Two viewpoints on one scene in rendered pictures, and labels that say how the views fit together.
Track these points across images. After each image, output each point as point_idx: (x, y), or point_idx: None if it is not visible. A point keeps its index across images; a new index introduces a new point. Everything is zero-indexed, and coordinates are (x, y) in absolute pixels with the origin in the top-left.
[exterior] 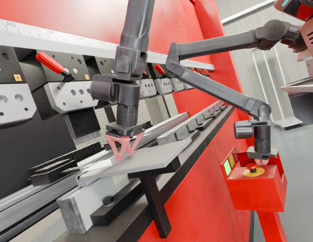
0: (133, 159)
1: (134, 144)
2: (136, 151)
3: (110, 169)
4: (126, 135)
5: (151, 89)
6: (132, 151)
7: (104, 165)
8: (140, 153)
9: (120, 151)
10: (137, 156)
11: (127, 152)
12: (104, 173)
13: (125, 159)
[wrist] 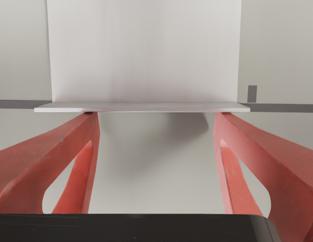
0: (109, 208)
1: (226, 199)
2: (289, 116)
3: (6, 126)
4: (262, 180)
5: None
6: (216, 155)
7: (87, 0)
8: (219, 187)
9: (63, 193)
10: (165, 197)
11: (217, 112)
12: None
13: (144, 129)
